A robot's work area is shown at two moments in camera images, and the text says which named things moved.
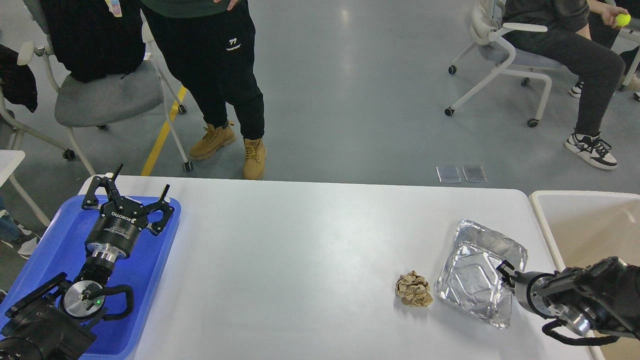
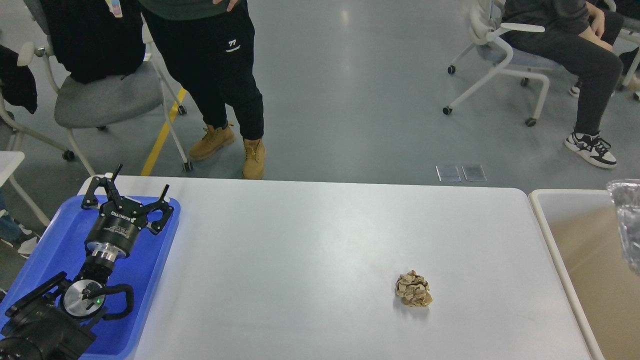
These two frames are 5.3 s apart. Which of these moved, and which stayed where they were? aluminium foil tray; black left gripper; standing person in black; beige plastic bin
Moved: aluminium foil tray
Stayed: standing person in black; black left gripper; beige plastic bin
